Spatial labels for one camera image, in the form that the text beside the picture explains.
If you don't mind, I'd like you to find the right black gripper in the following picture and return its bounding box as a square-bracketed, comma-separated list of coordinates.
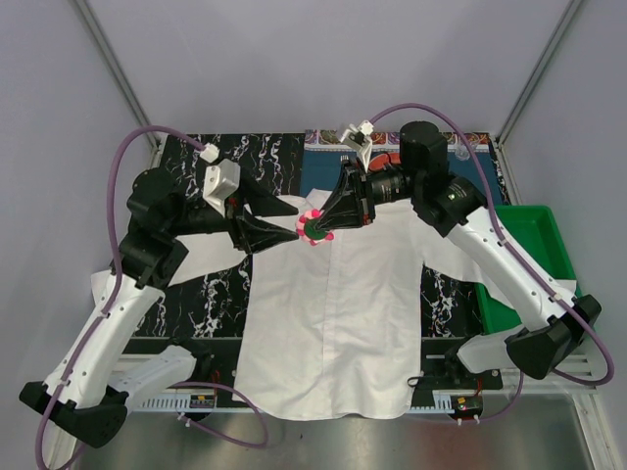
[313, 159, 421, 232]

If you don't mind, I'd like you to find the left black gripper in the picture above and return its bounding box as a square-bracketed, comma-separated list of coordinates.
[167, 167, 301, 252]

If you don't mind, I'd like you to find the pink flower brooch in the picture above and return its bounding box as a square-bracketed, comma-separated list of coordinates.
[295, 209, 334, 246]

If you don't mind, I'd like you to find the white button-up shirt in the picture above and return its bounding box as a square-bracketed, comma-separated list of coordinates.
[90, 188, 577, 422]

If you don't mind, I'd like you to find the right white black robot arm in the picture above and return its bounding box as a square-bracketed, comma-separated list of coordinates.
[306, 121, 602, 389]

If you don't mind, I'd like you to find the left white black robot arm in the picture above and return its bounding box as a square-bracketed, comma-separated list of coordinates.
[20, 166, 298, 448]

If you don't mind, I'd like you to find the red floral plate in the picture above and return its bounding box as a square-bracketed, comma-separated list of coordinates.
[368, 152, 401, 172]

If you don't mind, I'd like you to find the clear drinking glass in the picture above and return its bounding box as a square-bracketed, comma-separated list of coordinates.
[454, 133, 480, 162]

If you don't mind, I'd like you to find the blue patterned placemat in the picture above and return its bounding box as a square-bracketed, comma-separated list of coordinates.
[301, 130, 510, 206]

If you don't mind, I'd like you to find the green plastic tray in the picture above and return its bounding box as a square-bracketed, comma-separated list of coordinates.
[475, 206, 581, 334]

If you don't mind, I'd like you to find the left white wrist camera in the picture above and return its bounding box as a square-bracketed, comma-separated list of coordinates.
[202, 160, 241, 215]

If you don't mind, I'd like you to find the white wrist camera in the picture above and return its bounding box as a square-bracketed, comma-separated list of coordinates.
[336, 120, 374, 170]
[202, 160, 241, 215]

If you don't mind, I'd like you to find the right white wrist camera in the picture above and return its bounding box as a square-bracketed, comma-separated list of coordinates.
[336, 120, 374, 170]

